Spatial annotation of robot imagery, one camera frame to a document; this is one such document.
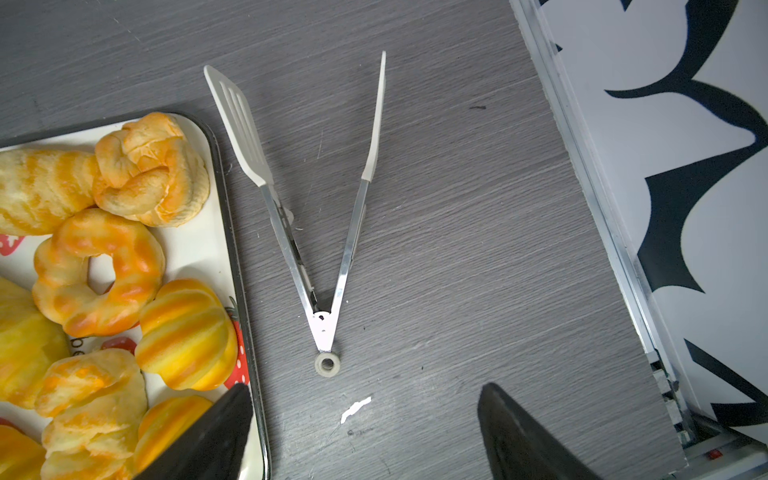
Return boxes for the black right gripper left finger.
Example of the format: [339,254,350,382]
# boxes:
[136,384,252,479]

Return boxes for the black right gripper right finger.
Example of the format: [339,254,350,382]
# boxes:
[477,383,599,480]

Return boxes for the striped fake bun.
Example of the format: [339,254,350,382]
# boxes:
[135,278,238,391]

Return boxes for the knotted fake bread roll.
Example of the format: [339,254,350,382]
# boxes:
[93,112,210,228]

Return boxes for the white and steel tongs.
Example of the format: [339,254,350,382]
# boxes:
[204,52,387,378]

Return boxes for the bottom right fake croissant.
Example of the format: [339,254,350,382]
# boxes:
[133,395,213,474]

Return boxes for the centre twisted fake bread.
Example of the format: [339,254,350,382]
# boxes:
[34,348,148,479]

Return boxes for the bottom left fake croissant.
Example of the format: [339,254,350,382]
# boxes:
[0,425,45,480]

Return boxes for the left column fake croissant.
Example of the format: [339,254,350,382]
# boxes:
[1,278,70,410]

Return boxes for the long striped fake croissant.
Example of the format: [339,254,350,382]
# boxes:
[1,149,99,236]

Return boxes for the strawberry print tray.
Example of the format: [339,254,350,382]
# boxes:
[1,113,271,479]

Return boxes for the ring shaped fake bread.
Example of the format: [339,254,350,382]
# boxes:
[32,208,166,337]

